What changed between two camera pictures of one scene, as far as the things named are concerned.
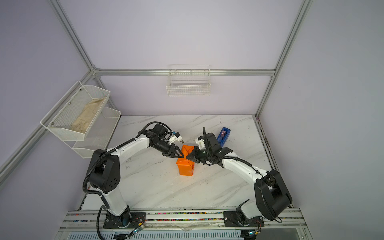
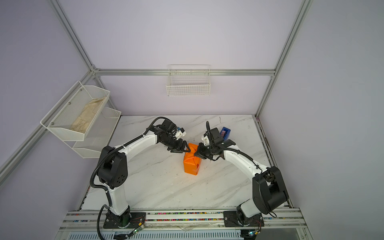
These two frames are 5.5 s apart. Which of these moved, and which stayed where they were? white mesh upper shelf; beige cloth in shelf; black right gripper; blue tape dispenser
Moved: black right gripper
Stayed: blue tape dispenser; beige cloth in shelf; white mesh upper shelf
